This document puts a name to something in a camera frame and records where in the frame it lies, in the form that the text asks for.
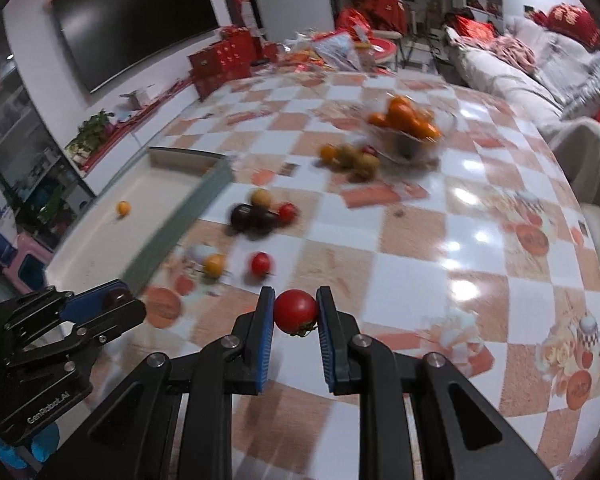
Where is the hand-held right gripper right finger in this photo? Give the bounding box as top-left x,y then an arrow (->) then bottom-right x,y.
316,286 -> 556,480

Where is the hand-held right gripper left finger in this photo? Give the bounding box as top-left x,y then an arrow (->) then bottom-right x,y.
42,286 -> 276,480

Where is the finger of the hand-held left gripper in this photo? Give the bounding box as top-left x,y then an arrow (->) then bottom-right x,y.
2,280 -> 131,331
5,299 -> 147,376

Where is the dark purple tomato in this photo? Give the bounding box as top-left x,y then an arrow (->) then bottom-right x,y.
103,287 -> 129,310
229,203 -> 253,234
251,208 -> 280,236

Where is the white tray with green rim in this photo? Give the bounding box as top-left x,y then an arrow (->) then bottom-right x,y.
45,146 -> 237,297

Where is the person's left hand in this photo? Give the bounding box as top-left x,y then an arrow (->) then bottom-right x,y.
0,422 -> 60,467

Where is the pink stool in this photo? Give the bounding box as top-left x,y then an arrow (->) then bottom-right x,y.
7,232 -> 58,293

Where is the checkered tablecloth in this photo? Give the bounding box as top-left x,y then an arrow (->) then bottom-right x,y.
130,67 -> 600,480

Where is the green potted plant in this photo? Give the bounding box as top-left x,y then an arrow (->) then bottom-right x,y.
67,110 -> 116,161

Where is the white television cabinet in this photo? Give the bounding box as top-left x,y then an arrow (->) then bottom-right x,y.
62,77 -> 203,196

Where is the glass display cabinet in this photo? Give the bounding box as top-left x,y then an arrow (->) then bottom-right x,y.
0,20 -> 96,241

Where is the small white box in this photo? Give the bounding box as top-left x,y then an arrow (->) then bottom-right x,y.
120,89 -> 153,111

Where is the glass bowl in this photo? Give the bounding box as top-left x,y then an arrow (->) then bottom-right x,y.
364,94 -> 457,167

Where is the stack of red gift boxes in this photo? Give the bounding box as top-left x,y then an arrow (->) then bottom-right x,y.
186,25 -> 283,102

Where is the black television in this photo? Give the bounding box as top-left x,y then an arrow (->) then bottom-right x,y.
49,0 -> 222,95

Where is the clear plastic snack bag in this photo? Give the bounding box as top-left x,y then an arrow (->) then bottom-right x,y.
310,30 -> 366,71

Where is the beige armchair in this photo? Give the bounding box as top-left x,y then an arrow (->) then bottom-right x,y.
550,116 -> 600,321

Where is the white sofa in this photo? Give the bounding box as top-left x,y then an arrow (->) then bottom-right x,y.
442,7 -> 600,133

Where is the pile of red bags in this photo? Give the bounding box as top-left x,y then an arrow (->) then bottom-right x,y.
335,0 -> 413,36

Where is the pink blanket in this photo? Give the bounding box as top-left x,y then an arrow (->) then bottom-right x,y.
490,35 -> 538,73

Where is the red cushion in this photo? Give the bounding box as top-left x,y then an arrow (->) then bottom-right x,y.
452,14 -> 498,43

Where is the red pillow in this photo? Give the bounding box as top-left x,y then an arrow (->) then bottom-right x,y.
545,2 -> 600,51

